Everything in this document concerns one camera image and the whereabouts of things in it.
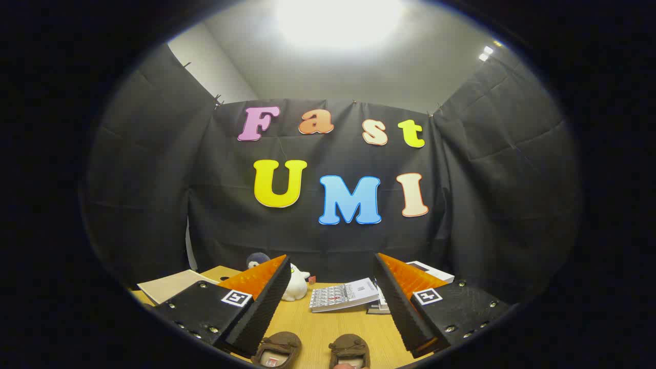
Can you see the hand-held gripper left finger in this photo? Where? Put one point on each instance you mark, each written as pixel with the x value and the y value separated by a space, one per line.
pixel 266 302

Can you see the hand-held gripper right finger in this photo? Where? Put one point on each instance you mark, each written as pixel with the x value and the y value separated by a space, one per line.
pixel 397 302

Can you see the brown fuzzy slipper shoe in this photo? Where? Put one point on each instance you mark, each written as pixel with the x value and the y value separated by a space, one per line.
pixel 350 346
pixel 279 344

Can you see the beige fabric storage box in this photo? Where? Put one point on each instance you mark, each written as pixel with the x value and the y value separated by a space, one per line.
pixel 171 287

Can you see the plain white book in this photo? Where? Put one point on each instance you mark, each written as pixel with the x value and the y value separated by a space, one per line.
pixel 383 297

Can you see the dark cover book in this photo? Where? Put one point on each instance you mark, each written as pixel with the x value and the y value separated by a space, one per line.
pixel 376 309

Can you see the white duck plush toy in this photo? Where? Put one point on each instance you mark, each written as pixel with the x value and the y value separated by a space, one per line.
pixel 296 287

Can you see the grey penguin plush toy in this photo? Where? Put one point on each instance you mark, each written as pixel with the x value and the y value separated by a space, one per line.
pixel 256 260

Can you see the white book with dark picture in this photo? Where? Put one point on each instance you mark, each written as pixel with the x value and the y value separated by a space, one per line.
pixel 433 271

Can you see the patterned cover book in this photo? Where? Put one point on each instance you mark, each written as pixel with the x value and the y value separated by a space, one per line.
pixel 343 296

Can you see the small ceiling spotlight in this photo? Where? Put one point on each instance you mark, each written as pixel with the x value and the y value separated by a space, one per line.
pixel 486 53

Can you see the bright ceiling light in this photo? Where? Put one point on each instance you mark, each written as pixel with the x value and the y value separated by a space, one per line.
pixel 338 20

